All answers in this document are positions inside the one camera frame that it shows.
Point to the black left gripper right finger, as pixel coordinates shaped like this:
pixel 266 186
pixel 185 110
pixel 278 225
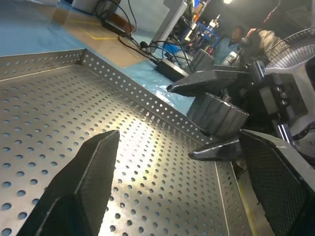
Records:
pixel 278 191

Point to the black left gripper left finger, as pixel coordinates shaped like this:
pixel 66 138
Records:
pixel 81 186

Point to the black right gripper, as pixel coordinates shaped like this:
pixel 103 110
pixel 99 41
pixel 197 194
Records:
pixel 219 115

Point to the perforated steel tray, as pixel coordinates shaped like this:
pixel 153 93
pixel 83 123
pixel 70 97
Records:
pixel 49 110

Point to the grey vented box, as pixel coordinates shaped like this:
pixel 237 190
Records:
pixel 202 59

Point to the black power adapter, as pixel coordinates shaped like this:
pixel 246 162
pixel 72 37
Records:
pixel 169 70

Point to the person in blue shirt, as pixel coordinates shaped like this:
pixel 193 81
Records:
pixel 229 48

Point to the blue equipment rack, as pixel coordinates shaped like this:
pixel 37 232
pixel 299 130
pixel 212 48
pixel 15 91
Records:
pixel 209 32

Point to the person in beige jacket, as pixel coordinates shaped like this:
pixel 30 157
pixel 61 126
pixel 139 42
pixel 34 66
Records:
pixel 267 40

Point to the white monitor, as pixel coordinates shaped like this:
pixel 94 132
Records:
pixel 169 22

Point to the black power strip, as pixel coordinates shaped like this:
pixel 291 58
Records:
pixel 114 26

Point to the brown cardboard mat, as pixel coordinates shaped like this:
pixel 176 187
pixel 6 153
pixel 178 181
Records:
pixel 81 29

